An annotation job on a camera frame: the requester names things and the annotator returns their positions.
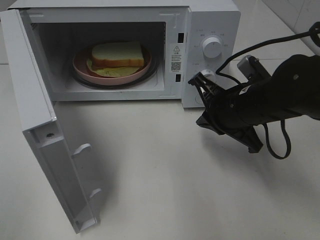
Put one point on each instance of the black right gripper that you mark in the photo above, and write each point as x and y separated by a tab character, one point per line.
220	114

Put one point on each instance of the round door release button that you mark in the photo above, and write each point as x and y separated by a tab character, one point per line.
198	99

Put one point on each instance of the white timer knob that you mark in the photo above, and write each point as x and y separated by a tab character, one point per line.
209	74

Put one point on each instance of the sandwich with lettuce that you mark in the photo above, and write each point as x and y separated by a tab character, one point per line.
116	59

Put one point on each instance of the pink round plate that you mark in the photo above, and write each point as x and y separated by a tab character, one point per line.
113	76

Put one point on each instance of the white microwave door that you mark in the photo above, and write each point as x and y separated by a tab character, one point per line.
41	128

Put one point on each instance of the upper white power knob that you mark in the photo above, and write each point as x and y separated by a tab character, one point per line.
212	47

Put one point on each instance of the white microwave oven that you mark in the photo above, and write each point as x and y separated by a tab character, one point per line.
172	30

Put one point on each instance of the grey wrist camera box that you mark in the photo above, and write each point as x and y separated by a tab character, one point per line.
252	69

